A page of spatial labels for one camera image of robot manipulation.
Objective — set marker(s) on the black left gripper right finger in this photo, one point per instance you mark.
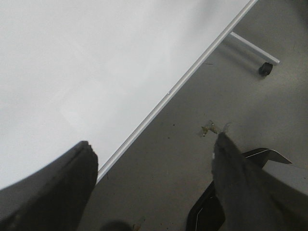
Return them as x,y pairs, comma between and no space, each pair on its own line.
252,199

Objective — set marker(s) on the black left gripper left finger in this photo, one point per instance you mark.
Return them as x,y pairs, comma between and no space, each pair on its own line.
53,198

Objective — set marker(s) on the white whiteboard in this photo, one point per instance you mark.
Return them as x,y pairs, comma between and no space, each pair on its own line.
97,71

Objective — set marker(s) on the black caster wheel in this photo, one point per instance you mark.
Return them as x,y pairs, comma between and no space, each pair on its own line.
265,69

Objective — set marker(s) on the black metal base plate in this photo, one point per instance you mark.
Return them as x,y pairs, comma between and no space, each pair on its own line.
207,213

